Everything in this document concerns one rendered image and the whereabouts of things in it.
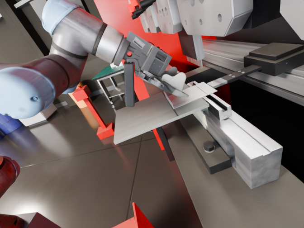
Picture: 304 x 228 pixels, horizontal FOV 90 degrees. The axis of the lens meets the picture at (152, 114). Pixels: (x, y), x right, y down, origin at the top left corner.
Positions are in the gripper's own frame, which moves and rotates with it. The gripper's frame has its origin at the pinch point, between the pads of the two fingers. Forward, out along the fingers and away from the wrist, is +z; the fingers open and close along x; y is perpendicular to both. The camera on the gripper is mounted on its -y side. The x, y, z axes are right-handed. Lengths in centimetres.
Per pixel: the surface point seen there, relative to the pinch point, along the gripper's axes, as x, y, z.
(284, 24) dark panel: 25, 43, 37
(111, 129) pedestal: 156, -120, 18
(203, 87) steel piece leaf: 0.2, 4.5, 5.9
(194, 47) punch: -4.2, 11.4, -5.4
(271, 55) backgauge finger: -3.4, 20.5, 15.1
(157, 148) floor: 92, -83, 63
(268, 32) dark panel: 33, 40, 40
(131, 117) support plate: 0.2, -13.6, -9.0
